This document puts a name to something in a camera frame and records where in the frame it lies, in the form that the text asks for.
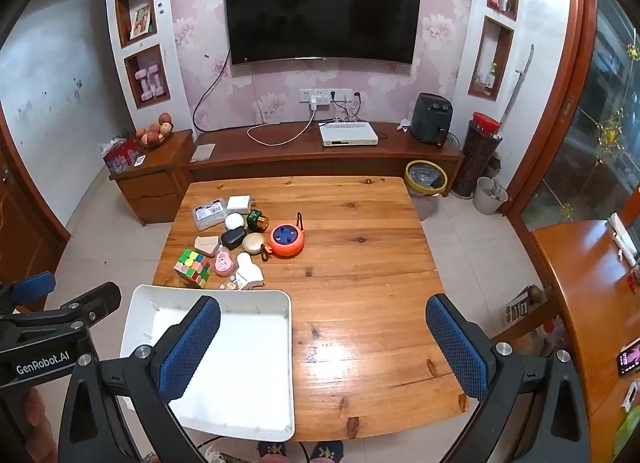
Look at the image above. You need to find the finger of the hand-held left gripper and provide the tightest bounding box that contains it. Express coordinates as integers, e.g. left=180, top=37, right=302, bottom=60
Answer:
left=0, top=281, right=122, bottom=340
left=0, top=271, right=57, bottom=314

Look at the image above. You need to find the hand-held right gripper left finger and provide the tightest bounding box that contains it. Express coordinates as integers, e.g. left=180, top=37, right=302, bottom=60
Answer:
left=59, top=294, right=222, bottom=463

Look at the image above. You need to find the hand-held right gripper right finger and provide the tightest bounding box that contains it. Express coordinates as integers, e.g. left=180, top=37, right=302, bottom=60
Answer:
left=425, top=293, right=593, bottom=463

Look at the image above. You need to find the white plastic tray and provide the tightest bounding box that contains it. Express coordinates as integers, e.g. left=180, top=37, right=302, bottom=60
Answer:
left=119, top=284, right=297, bottom=442

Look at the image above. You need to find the colourful puzzle cube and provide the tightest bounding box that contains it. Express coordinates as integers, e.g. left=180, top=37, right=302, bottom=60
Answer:
left=173, top=248, right=212, bottom=289

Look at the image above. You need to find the pink correction tape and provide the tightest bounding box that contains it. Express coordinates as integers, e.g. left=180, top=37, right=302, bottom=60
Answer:
left=214, top=250, right=236, bottom=278

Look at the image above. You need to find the beige box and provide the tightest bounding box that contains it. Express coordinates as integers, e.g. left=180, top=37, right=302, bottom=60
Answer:
left=194, top=235, right=221, bottom=257

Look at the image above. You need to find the black case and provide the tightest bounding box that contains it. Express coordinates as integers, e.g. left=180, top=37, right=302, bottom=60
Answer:
left=220, top=227, right=248, bottom=250

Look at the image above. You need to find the gold round case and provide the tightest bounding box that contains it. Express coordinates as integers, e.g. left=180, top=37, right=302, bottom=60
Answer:
left=242, top=232, right=269, bottom=255

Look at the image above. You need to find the clear plastic box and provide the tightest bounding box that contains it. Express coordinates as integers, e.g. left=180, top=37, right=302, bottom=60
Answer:
left=192, top=197, right=232, bottom=231

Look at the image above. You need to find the orange and blue reel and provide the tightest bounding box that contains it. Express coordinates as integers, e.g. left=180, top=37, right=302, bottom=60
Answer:
left=260, top=212, right=307, bottom=263

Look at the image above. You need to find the white charger block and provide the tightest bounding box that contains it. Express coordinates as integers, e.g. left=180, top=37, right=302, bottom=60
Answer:
left=227, top=194, right=257, bottom=215

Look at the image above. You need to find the brown wooden door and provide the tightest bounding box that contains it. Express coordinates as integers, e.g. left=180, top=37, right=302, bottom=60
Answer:
left=0, top=113, right=71, bottom=284

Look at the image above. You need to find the wooden chair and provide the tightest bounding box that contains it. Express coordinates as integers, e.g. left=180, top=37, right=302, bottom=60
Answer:
left=500, top=283, right=568, bottom=344

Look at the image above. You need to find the wooden side cabinet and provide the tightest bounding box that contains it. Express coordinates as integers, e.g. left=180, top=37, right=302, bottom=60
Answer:
left=109, top=129, right=195, bottom=226

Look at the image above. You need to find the orange wooden round table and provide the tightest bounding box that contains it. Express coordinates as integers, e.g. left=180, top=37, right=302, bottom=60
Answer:
left=530, top=220, right=640, bottom=463

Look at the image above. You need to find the white bucket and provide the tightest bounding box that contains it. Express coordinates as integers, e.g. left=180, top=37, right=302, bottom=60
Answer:
left=472, top=176, right=509, bottom=216

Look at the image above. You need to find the yellow rimmed trash bin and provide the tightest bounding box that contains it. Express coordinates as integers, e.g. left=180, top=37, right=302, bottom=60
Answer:
left=404, top=160, right=448, bottom=221

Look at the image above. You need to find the red tissue box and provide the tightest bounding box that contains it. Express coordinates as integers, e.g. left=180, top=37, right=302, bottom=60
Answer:
left=102, top=138, right=142, bottom=173

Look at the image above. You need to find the smartphone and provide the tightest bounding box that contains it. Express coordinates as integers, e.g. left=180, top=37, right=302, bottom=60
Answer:
left=616, top=338, right=640, bottom=376

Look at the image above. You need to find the fruit bowl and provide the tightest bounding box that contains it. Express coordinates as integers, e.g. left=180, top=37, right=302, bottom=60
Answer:
left=135, top=112, right=175, bottom=150

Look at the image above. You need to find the dark green air fryer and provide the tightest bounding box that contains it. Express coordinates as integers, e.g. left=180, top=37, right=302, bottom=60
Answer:
left=410, top=92, right=452, bottom=145

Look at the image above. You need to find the white set-top box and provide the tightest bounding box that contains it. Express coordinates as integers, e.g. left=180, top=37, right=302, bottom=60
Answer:
left=319, top=120, right=379, bottom=148

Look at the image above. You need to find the glass door cabinet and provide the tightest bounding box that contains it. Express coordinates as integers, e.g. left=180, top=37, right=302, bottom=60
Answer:
left=505, top=0, right=640, bottom=234

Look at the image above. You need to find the sheathed sword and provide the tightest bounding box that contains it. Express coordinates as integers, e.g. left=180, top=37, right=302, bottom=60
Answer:
left=502, top=43, right=535, bottom=124

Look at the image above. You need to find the photo picture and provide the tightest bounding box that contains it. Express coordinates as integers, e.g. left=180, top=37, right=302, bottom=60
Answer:
left=130, top=4, right=153, bottom=40

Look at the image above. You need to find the white cable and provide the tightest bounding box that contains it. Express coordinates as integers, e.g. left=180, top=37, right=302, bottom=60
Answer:
left=246, top=107, right=321, bottom=146

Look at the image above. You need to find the black cable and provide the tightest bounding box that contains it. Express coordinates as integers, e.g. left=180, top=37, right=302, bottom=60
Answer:
left=192, top=48, right=232, bottom=133

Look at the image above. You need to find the white wall outlet strip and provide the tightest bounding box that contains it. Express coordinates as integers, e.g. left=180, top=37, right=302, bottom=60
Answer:
left=299, top=88, right=353, bottom=105

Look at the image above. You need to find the black wall television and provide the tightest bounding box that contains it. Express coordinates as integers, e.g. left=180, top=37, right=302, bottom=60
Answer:
left=224, top=0, right=423, bottom=67

